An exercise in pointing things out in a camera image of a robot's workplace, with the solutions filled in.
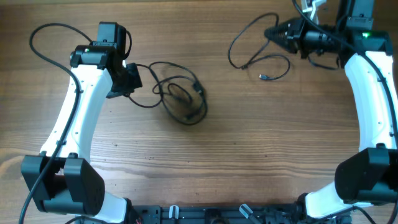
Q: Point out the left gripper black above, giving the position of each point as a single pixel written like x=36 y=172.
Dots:
x=135 y=83

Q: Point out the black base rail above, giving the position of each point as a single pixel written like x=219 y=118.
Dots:
x=278 y=214

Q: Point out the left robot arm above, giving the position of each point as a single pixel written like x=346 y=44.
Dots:
x=60 y=177

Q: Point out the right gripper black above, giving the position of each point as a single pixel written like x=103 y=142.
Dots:
x=293 y=30

